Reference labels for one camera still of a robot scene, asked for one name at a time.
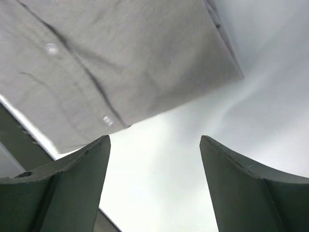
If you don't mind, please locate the grey long sleeve shirt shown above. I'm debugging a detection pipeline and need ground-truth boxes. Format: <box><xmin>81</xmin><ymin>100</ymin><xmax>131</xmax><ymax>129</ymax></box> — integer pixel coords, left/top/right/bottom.
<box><xmin>0</xmin><ymin>0</ymin><xmax>243</xmax><ymax>153</ymax></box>

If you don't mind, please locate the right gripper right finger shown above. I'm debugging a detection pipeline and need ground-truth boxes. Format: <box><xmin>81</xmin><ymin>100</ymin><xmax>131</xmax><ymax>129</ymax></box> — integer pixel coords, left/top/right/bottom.
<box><xmin>200</xmin><ymin>135</ymin><xmax>309</xmax><ymax>232</ymax></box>

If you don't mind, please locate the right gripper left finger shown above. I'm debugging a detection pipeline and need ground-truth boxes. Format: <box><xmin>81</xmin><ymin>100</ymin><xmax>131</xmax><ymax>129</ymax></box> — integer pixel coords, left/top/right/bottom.
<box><xmin>0</xmin><ymin>136</ymin><xmax>111</xmax><ymax>232</ymax></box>

